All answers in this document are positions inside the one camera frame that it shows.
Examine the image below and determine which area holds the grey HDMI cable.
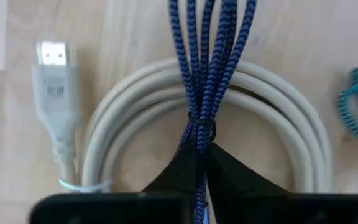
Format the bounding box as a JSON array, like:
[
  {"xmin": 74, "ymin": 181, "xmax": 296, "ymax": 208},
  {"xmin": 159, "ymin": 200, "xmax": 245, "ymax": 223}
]
[{"xmin": 31, "ymin": 39, "xmax": 334, "ymax": 195}]

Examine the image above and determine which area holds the blue black braided cable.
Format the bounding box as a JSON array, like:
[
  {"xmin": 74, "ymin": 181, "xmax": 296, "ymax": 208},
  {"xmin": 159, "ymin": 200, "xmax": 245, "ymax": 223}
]
[{"xmin": 168, "ymin": 0, "xmax": 257, "ymax": 224}]

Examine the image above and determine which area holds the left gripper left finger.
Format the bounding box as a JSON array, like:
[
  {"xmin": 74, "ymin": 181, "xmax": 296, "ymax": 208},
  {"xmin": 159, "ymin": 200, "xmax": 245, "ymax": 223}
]
[{"xmin": 28, "ymin": 144, "xmax": 199, "ymax": 224}]

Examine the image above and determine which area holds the white twist tie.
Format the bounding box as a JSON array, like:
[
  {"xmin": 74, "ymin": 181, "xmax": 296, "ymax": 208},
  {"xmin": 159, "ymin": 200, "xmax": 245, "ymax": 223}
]
[{"xmin": 58, "ymin": 178, "xmax": 114, "ymax": 194}]

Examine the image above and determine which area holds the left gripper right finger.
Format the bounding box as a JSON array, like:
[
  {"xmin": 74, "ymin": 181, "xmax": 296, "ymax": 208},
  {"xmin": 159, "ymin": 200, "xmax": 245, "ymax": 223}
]
[{"xmin": 206, "ymin": 142, "xmax": 358, "ymax": 224}]

